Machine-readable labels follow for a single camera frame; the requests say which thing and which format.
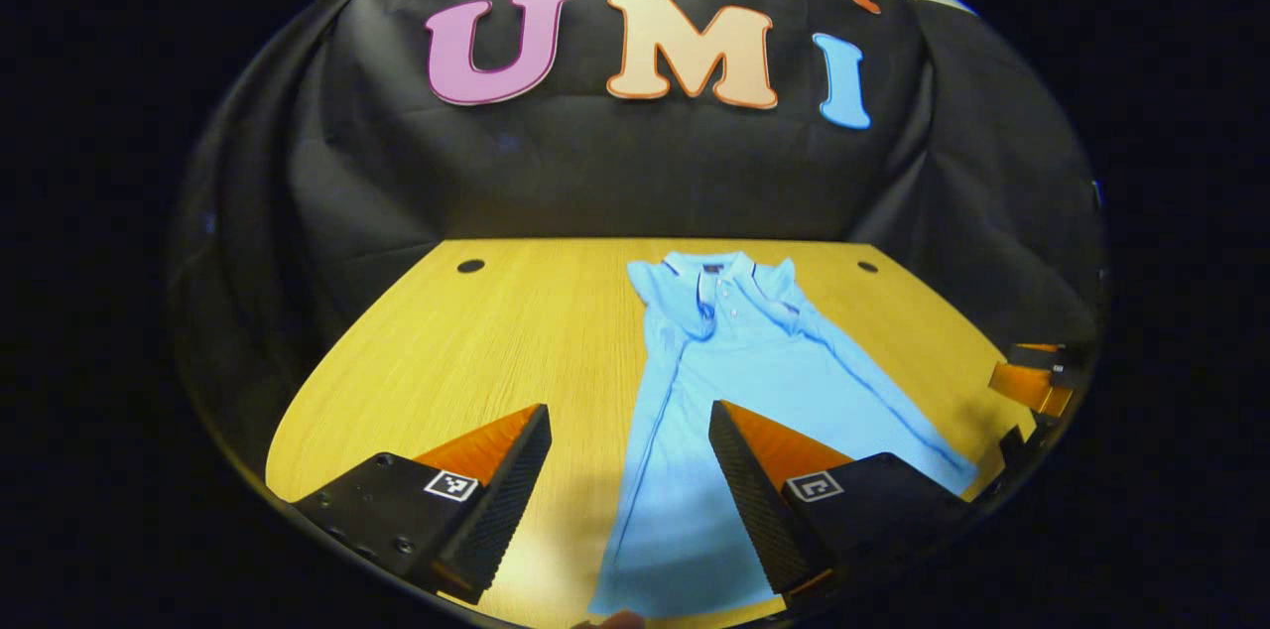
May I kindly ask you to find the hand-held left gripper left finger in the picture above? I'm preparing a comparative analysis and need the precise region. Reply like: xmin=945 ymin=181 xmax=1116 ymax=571
xmin=293 ymin=403 xmax=553 ymax=605

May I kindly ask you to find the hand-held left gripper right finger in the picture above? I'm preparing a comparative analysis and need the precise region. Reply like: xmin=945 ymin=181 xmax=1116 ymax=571
xmin=707 ymin=400 xmax=978 ymax=600

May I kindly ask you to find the light blue T-shirt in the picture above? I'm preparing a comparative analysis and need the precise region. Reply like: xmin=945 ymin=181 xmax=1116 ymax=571
xmin=587 ymin=250 xmax=981 ymax=620

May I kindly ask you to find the black backdrop cloth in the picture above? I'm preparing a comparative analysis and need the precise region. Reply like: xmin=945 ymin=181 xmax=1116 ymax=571
xmin=169 ymin=0 xmax=1107 ymax=511

